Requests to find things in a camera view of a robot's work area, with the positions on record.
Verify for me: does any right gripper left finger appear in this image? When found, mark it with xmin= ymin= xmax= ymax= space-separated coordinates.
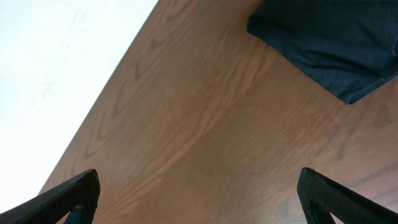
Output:
xmin=1 ymin=169 xmax=100 ymax=224

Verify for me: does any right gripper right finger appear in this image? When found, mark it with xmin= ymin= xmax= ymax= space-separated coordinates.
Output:
xmin=297 ymin=167 xmax=397 ymax=224

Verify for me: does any navy blue t-shirt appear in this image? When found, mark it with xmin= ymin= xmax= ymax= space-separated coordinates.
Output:
xmin=246 ymin=0 xmax=397 ymax=105

